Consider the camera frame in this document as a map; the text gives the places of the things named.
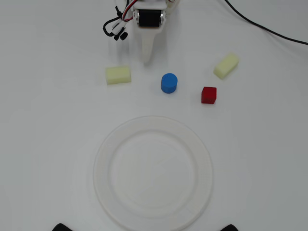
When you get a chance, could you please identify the pale yellow foam block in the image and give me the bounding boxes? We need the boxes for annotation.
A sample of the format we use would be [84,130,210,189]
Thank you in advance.
[105,65,132,85]
[213,52,240,80]

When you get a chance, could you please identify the blue cylinder block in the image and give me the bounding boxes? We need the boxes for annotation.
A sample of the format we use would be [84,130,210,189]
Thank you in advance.
[160,73,179,94]

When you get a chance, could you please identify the long black cable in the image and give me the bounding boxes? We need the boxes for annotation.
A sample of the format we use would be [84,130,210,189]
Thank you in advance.
[225,0,308,46]

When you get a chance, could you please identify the red white black servo wires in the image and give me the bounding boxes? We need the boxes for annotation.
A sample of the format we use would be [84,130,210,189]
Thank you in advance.
[121,0,138,23]

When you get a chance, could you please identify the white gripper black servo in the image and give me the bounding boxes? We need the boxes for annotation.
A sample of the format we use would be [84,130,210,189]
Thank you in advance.
[132,7,167,65]

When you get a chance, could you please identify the red cube block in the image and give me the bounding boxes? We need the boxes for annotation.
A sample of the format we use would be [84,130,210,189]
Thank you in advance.
[201,86,217,104]

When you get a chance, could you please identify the white round plate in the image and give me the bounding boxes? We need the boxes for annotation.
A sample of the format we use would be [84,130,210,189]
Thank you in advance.
[93,115,214,231]

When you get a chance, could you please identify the black camera cable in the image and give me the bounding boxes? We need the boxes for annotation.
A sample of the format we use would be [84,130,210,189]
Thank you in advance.
[103,6,122,38]

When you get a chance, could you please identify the small white black camera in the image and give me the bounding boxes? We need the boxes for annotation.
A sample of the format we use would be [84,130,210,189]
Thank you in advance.
[111,18,128,41]

